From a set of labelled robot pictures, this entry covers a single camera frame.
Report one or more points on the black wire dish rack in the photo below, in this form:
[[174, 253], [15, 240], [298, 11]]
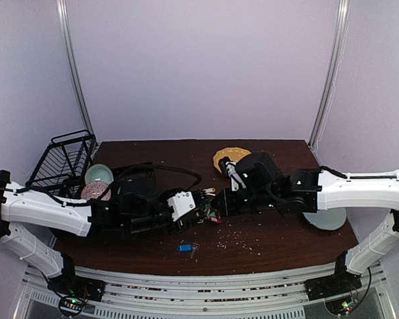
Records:
[[63, 164]]

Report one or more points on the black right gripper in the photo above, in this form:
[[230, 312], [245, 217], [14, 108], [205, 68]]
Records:
[[227, 204]]

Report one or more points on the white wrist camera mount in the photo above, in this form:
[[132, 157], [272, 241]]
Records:
[[236, 182], [181, 203]]

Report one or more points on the blue tag key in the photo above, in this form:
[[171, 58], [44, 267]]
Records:
[[188, 248]]

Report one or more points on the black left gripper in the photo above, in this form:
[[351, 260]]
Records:
[[183, 226]]

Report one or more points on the teal floral plate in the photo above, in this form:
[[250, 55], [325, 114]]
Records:
[[329, 220]]

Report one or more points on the yellow tag key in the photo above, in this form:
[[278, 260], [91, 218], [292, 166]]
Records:
[[210, 191]]

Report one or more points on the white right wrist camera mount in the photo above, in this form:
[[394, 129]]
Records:
[[236, 182]]

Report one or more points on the teal bowl in stand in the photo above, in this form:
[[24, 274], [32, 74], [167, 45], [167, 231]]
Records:
[[98, 172]]

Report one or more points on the left aluminium corner post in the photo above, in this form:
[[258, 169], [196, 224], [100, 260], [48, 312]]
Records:
[[73, 68]]

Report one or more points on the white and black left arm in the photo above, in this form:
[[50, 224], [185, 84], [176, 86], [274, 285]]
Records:
[[21, 205]]

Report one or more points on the red tag key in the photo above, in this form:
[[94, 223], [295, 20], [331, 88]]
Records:
[[214, 218]]

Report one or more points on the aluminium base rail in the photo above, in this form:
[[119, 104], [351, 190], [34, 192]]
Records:
[[262, 295]]

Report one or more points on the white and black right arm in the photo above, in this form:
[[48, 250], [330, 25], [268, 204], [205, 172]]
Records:
[[263, 186]]

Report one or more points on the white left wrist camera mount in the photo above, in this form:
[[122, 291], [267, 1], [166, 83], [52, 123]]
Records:
[[181, 203]]

